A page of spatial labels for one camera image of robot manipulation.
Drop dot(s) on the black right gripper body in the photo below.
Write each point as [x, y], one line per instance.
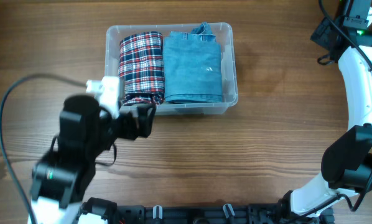
[324, 29]

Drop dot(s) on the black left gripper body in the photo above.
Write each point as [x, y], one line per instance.
[125, 127]

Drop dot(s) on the red plaid cloth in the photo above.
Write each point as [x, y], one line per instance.
[141, 68]

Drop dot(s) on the blue denim cloth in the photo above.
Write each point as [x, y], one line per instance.
[192, 67]

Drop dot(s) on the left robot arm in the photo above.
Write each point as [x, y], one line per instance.
[63, 174]

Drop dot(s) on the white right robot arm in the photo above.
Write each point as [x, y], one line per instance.
[346, 166]

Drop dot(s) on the clear plastic storage container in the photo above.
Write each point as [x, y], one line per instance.
[224, 36]

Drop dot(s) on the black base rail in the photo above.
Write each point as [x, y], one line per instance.
[251, 214]

